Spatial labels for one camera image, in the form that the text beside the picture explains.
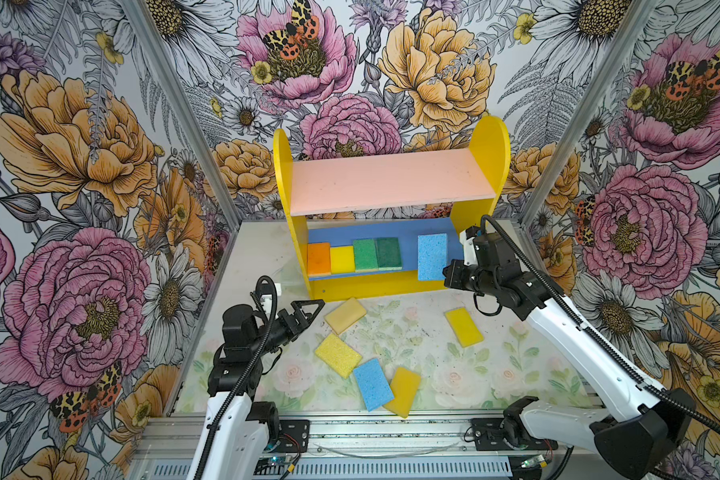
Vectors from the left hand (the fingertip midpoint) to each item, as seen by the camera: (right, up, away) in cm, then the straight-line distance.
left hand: (319, 318), depth 74 cm
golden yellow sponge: (+22, -20, +8) cm, 31 cm away
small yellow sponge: (+42, -7, +19) cm, 46 cm away
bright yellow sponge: (+4, +14, +16) cm, 21 cm away
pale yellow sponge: (+5, -4, +22) cm, 23 cm away
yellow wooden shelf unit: (+17, +27, +53) cm, 62 cm away
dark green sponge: (+18, +15, +18) cm, 29 cm away
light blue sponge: (+28, +15, +5) cm, 32 cm away
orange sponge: (-3, +14, +16) cm, 21 cm away
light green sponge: (+11, +14, +16) cm, 24 cm away
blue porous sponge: (+13, -19, +6) cm, 24 cm away
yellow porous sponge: (+3, -13, +12) cm, 18 cm away
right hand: (+31, +9, +2) cm, 32 cm away
